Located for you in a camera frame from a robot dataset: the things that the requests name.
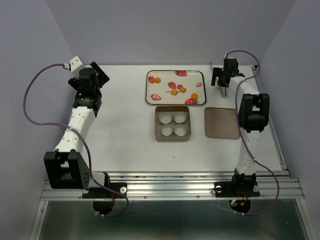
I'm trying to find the metal serving tongs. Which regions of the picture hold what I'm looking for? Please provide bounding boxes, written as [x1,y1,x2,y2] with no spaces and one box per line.
[210,62,229,98]

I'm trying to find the orange cookie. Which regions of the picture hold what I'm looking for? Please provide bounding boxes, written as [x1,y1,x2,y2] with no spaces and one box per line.
[170,89,179,96]
[154,77,162,84]
[190,93,199,101]
[179,87,187,93]

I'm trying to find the gold tin lid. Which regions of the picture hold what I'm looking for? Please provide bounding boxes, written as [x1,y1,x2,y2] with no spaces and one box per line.
[204,107,240,140]

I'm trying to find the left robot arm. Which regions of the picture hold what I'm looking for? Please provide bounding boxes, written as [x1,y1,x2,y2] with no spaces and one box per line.
[44,56,110,190]

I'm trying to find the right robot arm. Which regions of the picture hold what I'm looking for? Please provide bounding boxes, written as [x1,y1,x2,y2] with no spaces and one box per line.
[211,57,270,198]

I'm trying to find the strawberry pattern tray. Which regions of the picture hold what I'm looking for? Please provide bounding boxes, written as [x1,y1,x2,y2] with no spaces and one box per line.
[145,70,207,106]

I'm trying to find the gold square tin box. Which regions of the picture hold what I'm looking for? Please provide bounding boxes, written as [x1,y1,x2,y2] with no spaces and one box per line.
[154,105,192,142]

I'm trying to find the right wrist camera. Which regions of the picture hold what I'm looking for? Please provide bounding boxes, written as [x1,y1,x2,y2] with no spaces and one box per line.
[223,58,239,69]

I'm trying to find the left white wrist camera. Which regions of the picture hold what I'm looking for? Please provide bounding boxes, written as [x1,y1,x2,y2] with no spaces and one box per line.
[69,56,86,77]

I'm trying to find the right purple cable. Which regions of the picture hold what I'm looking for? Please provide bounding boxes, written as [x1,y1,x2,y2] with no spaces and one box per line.
[224,49,281,218]

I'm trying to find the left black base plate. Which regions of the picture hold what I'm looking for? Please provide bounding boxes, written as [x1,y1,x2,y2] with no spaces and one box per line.
[82,182,129,218]

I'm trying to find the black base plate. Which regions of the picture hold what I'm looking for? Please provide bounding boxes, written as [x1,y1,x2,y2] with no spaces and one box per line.
[212,181,260,215]
[82,182,129,218]

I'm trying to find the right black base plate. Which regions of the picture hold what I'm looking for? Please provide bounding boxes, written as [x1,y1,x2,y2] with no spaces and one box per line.
[212,181,260,215]

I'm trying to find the aluminium rail frame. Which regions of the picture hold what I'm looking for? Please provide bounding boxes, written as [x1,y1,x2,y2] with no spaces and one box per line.
[28,63,316,240]

